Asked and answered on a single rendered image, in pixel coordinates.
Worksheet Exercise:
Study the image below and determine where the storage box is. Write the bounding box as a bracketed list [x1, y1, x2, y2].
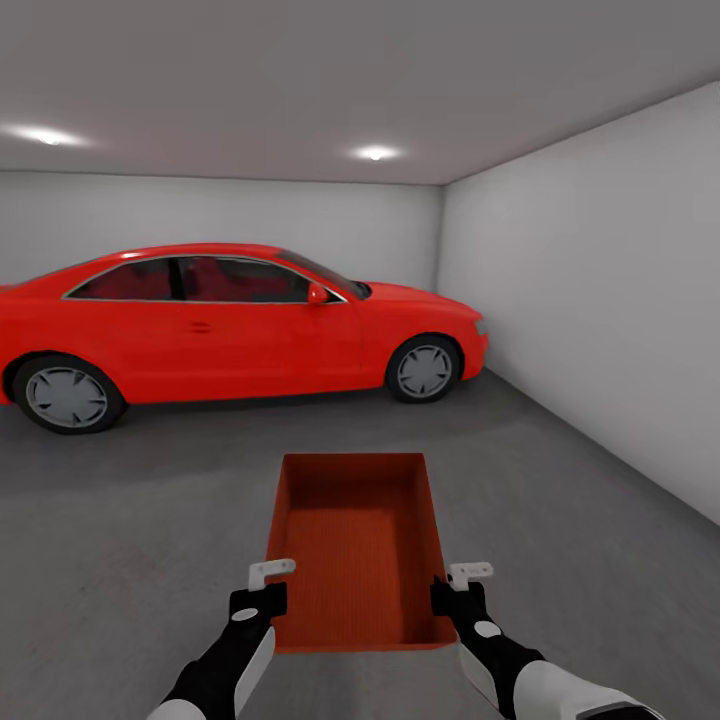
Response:
[264, 453, 457, 655]

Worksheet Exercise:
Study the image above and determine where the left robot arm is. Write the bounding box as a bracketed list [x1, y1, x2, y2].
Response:
[146, 559, 296, 720]

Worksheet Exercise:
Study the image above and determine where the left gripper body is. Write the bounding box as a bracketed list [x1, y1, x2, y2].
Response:
[229, 582, 287, 620]

